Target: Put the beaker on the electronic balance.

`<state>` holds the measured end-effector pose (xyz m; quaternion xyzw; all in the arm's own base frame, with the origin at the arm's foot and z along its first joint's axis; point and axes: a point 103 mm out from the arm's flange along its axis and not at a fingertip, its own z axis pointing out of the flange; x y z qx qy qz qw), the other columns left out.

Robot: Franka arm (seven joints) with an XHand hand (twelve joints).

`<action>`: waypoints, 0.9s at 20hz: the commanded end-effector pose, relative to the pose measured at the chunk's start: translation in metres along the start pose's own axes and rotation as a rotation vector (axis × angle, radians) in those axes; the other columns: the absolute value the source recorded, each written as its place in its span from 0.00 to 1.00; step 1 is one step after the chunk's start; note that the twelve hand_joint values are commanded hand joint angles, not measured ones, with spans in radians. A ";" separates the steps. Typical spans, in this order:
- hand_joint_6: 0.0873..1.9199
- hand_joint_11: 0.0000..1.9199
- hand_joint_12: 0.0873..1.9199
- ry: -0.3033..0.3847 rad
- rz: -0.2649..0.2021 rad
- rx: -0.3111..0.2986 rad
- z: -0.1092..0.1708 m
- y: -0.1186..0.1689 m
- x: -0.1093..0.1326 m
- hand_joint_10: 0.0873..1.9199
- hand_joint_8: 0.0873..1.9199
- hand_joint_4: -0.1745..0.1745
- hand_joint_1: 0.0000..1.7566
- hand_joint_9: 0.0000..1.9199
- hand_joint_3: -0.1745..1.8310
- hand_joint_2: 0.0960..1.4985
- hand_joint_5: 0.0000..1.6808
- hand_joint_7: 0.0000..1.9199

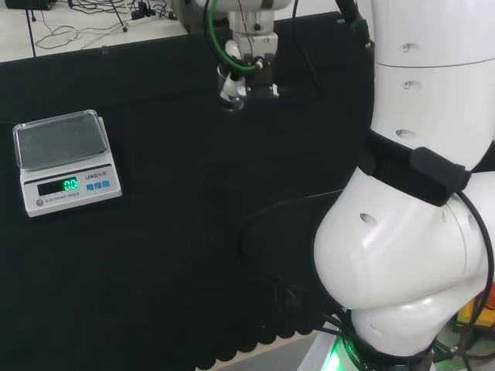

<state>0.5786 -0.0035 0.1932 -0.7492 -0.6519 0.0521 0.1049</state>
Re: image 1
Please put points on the thin black pole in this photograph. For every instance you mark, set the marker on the thin black pole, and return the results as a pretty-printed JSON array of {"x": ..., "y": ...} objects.
[{"x": 31, "y": 31}]

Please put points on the black tripod leg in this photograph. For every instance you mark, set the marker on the black tripod leg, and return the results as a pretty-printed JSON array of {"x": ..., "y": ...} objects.
[{"x": 120, "y": 17}]

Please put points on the black power adapter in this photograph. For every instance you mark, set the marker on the black power adapter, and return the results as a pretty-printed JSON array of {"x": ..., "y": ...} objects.
[{"x": 140, "y": 14}]

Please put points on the electronic balance with steel pan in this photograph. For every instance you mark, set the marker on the electronic balance with steel pan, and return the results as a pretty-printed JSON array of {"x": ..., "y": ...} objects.
[{"x": 73, "y": 181}]

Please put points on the yellow stop button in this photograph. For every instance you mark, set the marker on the yellow stop button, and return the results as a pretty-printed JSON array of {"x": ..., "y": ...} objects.
[{"x": 477, "y": 309}]

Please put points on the black bench cloth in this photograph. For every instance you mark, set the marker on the black bench cloth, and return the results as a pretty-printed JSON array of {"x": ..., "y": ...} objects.
[{"x": 154, "y": 251}]

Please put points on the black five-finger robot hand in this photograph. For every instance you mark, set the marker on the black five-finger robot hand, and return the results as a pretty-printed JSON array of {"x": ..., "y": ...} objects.
[{"x": 263, "y": 83}]

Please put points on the black box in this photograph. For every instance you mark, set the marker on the black box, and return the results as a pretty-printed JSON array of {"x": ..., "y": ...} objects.
[{"x": 31, "y": 4}]

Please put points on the clear glass beaker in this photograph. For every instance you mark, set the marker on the clear glass beaker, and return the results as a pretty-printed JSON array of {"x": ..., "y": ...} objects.
[{"x": 234, "y": 105}]

